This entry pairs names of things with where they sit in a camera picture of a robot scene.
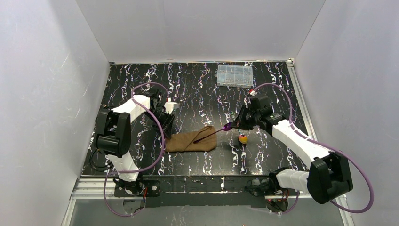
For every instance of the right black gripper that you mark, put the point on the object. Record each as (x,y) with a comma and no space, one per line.
(244,117)

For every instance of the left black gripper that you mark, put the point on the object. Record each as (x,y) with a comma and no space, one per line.
(166,121)

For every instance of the purple spoon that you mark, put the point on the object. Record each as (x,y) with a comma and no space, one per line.
(226,127)

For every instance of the brown burlap napkin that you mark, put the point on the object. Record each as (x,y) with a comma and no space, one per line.
(184,142)

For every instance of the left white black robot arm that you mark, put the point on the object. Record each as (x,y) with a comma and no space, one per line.
(113,133)

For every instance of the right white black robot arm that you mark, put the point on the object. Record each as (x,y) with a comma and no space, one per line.
(328,174)

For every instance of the clear plastic organizer box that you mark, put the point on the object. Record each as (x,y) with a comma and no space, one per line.
(234,76)

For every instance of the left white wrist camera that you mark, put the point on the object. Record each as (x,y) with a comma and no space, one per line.
(170,106)

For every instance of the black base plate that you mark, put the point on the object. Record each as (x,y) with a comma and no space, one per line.
(253,191)

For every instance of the black coiled cable yellow plug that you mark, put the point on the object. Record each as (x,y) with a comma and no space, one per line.
(97,161)

